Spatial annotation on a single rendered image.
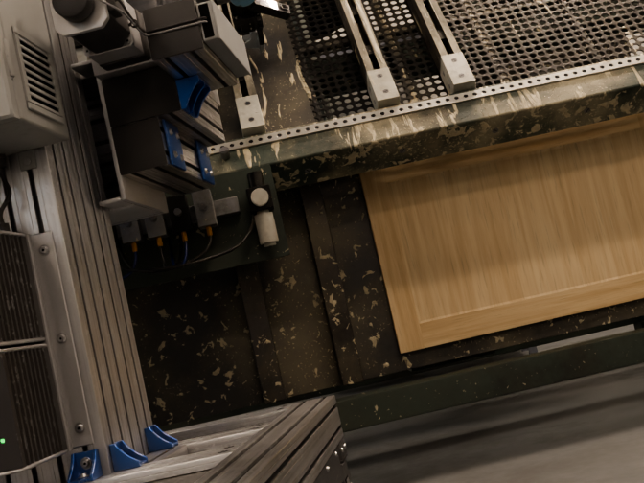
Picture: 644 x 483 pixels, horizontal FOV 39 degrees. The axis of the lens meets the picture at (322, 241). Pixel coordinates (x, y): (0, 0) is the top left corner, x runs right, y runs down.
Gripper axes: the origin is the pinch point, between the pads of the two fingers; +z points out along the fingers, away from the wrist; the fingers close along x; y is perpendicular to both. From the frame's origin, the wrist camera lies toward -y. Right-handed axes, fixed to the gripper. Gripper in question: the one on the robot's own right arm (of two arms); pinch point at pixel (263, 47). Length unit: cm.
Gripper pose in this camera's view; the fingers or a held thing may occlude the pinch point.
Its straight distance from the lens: 277.3
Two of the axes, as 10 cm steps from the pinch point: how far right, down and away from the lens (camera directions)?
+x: 2.0, 7.5, -6.3
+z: 0.9, 6.3, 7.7
